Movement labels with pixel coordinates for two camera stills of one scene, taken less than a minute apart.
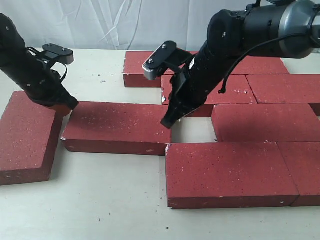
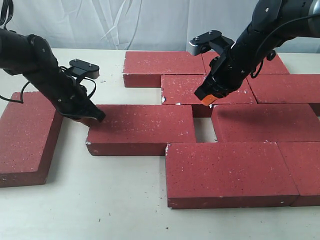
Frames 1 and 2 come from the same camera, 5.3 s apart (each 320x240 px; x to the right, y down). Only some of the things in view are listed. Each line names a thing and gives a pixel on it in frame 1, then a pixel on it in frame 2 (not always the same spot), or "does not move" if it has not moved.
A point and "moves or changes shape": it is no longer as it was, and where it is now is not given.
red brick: [117, 127] moves or changes shape
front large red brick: [201, 175] does not move
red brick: [236, 90] does not move
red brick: [29, 132] does not move
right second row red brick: [285, 88] does not move
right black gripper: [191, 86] -> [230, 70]
